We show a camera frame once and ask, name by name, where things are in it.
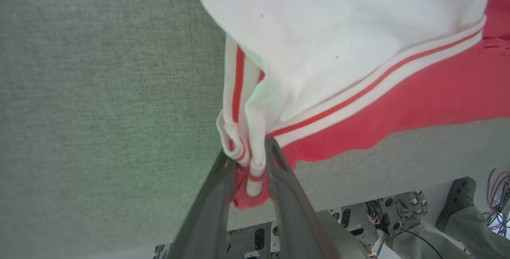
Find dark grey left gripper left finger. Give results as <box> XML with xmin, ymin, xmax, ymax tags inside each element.
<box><xmin>167</xmin><ymin>149</ymin><xmax>238</xmax><ymax>259</ymax></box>

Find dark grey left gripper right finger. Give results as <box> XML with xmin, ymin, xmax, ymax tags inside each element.
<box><xmin>264</xmin><ymin>137</ymin><xmax>344</xmax><ymax>259</ymax></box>

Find red and white striped shirt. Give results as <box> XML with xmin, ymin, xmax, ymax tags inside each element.
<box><xmin>186</xmin><ymin>0</ymin><xmax>510</xmax><ymax>210</ymax></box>

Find grey fabric sofa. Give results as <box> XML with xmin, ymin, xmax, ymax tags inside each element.
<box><xmin>0</xmin><ymin>0</ymin><xmax>510</xmax><ymax>259</ymax></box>

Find thin black floor cable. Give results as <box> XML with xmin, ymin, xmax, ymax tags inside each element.
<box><xmin>404</xmin><ymin>229</ymin><xmax>445</xmax><ymax>259</ymax></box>

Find coloured wire bundle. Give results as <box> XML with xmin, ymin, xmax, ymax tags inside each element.
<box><xmin>486</xmin><ymin>167</ymin><xmax>510</xmax><ymax>237</ymax></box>

